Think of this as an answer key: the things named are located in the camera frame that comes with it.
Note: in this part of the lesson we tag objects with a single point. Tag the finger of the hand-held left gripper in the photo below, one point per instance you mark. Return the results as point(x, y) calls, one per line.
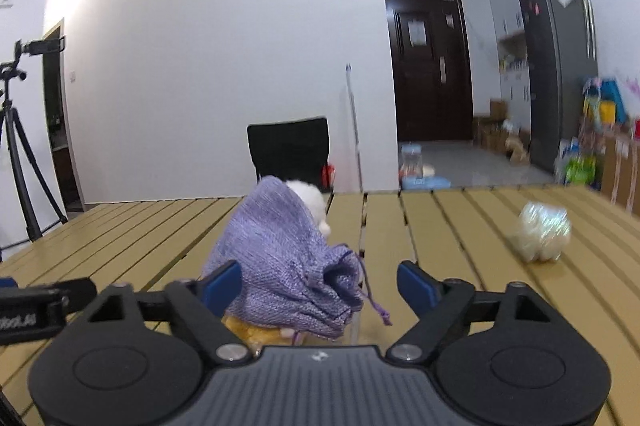
point(6, 282)
point(75, 292)

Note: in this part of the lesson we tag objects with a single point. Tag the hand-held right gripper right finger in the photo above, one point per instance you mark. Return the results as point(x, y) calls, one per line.
point(417, 286)

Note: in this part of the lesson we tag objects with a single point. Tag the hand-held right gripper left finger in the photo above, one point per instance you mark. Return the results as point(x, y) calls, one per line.
point(222, 281)

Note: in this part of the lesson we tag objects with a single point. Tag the yellow soft toy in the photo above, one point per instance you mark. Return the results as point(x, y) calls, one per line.
point(250, 331)

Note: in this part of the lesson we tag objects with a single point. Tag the tan folding table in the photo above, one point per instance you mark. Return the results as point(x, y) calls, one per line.
point(450, 226)

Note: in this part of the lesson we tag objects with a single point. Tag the white plush toy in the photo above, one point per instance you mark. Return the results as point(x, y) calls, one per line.
point(310, 201)

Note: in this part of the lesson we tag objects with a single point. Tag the clear plastic container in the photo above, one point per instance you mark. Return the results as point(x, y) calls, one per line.
point(412, 161)

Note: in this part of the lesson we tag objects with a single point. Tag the black tripod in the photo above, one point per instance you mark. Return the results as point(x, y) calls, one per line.
point(17, 156)

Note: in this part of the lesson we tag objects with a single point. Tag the crumpled clear plastic bag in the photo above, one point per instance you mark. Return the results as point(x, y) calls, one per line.
point(542, 231)

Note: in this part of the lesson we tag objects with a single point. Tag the black folding chair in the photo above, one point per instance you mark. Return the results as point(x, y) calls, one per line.
point(287, 151)

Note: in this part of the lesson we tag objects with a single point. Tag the white mop pole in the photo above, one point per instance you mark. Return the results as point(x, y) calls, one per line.
point(354, 126)

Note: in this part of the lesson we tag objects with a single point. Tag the small cardboard boxes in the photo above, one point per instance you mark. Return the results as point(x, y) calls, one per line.
point(495, 131)

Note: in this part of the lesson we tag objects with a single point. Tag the green bag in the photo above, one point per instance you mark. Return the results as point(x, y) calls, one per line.
point(581, 170)

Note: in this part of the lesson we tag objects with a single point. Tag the dark brown door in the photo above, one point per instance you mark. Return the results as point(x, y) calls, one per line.
point(430, 66)

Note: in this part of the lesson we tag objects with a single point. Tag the large cardboard box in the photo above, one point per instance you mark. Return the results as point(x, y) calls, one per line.
point(622, 166)

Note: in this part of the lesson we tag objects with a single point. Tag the grey refrigerator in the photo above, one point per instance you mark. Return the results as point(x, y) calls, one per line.
point(555, 81)

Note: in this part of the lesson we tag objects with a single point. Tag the yellow gift bag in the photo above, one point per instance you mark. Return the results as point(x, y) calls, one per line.
point(606, 111)

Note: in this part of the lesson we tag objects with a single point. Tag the red gift bag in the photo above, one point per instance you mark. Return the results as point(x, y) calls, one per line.
point(637, 127)

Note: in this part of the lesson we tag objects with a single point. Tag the blue gift bag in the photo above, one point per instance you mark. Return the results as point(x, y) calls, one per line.
point(612, 91)

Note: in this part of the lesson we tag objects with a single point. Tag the purple coral decoration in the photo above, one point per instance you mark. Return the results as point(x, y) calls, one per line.
point(631, 94)

